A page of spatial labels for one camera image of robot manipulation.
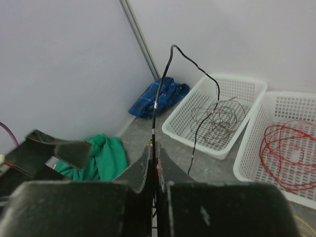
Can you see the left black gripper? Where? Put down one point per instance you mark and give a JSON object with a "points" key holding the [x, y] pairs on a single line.
{"points": [[27, 162]]}

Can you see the left white plastic basket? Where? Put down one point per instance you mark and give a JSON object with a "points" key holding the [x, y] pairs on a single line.
{"points": [[213, 114]]}

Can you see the white plastic basket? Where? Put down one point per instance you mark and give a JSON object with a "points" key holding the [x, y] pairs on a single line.
{"points": [[213, 114], [279, 146]]}

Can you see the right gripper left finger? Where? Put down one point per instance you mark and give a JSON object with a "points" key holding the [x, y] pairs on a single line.
{"points": [[55, 208]]}

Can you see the green cloth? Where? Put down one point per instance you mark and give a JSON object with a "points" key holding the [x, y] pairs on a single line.
{"points": [[107, 160]]}

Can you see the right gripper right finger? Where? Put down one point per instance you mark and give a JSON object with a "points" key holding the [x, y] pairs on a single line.
{"points": [[188, 208]]}

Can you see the middle white plastic basket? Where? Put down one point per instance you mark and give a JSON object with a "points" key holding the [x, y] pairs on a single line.
{"points": [[279, 146]]}

